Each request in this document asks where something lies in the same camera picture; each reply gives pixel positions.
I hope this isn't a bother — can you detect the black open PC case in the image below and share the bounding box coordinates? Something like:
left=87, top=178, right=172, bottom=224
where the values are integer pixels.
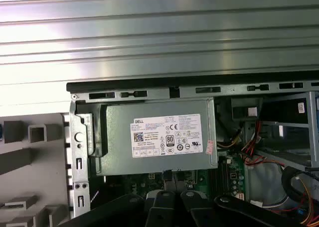
left=66, top=74, right=319, bottom=227

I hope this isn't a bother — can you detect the grey parts rack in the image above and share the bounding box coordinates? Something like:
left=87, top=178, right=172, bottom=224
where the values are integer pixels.
left=0, top=112, right=75, bottom=227

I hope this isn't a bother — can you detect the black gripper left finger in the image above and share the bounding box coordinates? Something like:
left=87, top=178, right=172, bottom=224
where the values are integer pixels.
left=57, top=190, right=176, bottom=227

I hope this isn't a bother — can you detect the green motherboard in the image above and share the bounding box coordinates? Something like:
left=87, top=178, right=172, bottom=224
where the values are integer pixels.
left=89, top=149, right=247, bottom=213

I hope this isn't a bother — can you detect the black sleeved cable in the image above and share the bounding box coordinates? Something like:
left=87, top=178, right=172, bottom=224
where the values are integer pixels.
left=281, top=166, right=319, bottom=213

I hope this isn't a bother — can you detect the tall metal drive bay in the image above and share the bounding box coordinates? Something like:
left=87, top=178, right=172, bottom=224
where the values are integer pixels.
left=256, top=91, right=319, bottom=172

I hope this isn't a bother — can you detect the orange yellow wire bundle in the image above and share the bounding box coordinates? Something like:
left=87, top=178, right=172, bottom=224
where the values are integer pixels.
left=216, top=121, right=319, bottom=227

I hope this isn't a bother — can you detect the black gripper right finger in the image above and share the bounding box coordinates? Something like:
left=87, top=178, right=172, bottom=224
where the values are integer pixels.
left=179, top=190, right=309, bottom=227

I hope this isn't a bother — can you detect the grey power supply unit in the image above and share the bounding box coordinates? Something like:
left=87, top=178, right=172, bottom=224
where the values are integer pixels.
left=96, top=97, right=219, bottom=177

